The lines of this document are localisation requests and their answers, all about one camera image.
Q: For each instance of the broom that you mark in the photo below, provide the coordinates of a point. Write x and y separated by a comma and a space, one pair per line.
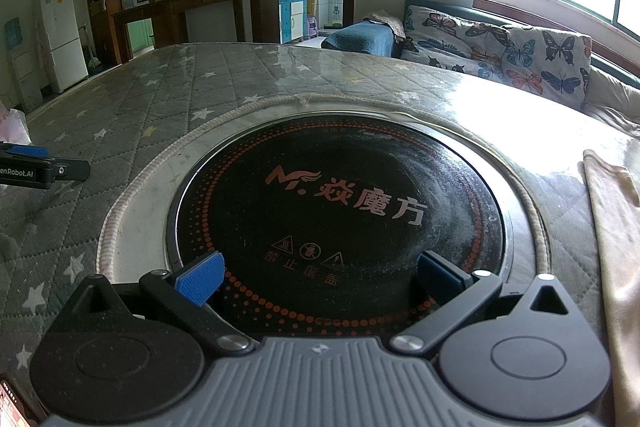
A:
92, 57

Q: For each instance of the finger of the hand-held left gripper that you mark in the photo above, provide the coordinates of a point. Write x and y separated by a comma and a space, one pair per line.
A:
27, 152
70, 170

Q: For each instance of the white pink paper bag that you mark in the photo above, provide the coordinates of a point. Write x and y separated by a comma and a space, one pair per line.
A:
12, 124

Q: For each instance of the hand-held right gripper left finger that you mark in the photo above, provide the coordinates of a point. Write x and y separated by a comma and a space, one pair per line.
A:
202, 279

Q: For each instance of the beige folded cloth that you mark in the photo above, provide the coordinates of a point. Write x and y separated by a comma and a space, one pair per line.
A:
387, 19

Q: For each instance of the purple plastic stool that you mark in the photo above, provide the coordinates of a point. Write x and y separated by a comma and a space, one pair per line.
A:
312, 27

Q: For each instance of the floor mop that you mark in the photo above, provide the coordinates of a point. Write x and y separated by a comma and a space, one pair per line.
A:
336, 13

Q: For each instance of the black round induction cooktop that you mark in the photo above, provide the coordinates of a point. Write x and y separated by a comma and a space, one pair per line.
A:
340, 187

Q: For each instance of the smartphone with red screen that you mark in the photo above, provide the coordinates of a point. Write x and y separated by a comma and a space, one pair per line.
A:
10, 402

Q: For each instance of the butterfly print cushion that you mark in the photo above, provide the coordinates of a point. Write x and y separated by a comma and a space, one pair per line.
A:
450, 32
545, 62

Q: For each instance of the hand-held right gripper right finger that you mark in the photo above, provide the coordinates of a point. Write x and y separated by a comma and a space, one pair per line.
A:
440, 279

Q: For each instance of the white water dispenser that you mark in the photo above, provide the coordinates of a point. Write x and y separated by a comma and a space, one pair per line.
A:
15, 37

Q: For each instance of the beige cushion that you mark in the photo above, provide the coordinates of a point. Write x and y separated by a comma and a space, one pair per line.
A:
612, 94

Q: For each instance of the beige t-shirt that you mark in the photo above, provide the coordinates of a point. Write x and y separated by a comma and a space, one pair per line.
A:
617, 257

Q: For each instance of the white refrigerator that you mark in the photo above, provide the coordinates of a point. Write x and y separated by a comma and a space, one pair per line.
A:
62, 37

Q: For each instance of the blue folded blanket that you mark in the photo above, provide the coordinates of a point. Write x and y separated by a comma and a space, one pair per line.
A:
357, 37

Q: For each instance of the blue white cabinet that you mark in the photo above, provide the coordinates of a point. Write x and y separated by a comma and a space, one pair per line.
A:
287, 14

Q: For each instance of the green sofa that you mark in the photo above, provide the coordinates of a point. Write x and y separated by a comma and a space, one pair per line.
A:
465, 11

